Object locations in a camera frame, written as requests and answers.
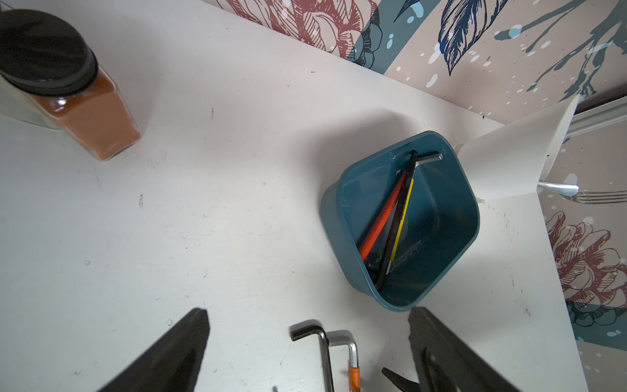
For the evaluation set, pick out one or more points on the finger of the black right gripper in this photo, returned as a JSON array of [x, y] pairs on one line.
[[403, 384]]

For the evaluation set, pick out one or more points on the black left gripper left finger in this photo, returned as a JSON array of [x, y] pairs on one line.
[[173, 362]]

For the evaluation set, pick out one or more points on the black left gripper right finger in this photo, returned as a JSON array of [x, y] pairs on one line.
[[444, 362]]

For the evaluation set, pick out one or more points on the orange hex key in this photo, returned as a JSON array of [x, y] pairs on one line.
[[345, 338]]

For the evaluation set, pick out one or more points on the yellow hex key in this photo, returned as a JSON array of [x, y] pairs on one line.
[[400, 225]]

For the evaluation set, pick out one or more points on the long black hex key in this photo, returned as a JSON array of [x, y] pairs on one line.
[[394, 226]]

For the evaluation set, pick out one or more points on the teal plastic storage box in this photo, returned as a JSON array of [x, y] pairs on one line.
[[442, 220]]

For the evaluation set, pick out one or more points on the white utensil holder cup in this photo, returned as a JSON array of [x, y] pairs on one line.
[[512, 159]]

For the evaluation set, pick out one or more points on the metal fork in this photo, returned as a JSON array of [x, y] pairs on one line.
[[575, 194]]

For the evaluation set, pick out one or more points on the cream spice jar black lid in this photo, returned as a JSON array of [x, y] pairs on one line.
[[16, 104]]

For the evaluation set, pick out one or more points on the orange spice jar black lid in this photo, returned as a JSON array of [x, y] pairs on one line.
[[48, 59]]

